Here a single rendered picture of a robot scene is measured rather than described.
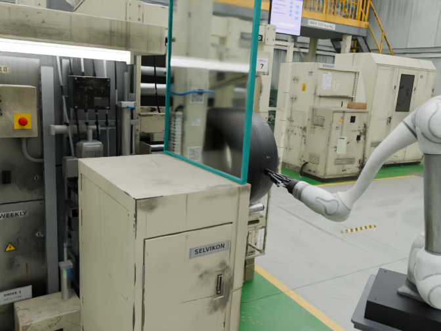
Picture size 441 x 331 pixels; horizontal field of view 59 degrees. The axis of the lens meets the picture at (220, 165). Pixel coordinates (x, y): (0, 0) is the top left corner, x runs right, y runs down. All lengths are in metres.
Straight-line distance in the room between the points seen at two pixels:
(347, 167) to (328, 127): 0.89
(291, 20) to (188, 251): 5.45
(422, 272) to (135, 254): 1.06
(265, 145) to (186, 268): 0.97
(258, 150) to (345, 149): 5.13
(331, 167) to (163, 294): 5.85
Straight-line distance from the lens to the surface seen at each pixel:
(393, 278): 2.05
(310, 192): 1.76
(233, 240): 1.31
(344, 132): 6.96
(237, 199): 1.26
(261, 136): 2.02
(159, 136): 2.51
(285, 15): 6.32
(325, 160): 6.78
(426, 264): 1.66
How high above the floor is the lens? 1.59
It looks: 12 degrees down
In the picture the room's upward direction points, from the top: 4 degrees clockwise
